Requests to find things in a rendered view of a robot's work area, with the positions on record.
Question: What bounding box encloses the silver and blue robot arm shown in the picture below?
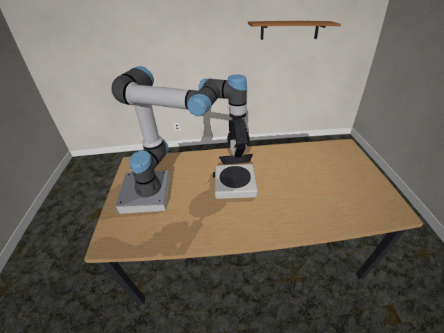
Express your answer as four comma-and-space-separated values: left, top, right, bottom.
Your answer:
112, 66, 248, 197

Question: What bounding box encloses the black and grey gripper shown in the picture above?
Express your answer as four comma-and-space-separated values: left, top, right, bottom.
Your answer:
228, 113, 250, 156

